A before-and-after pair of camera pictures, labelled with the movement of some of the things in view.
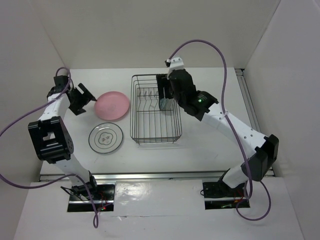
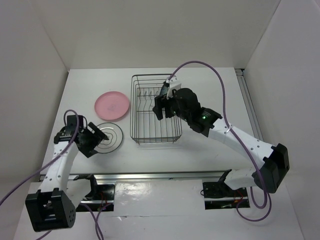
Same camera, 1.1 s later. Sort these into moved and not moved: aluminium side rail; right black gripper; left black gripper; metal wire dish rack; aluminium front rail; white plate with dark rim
Moved: left black gripper; right black gripper
Not moved: metal wire dish rack; aluminium side rail; white plate with dark rim; aluminium front rail
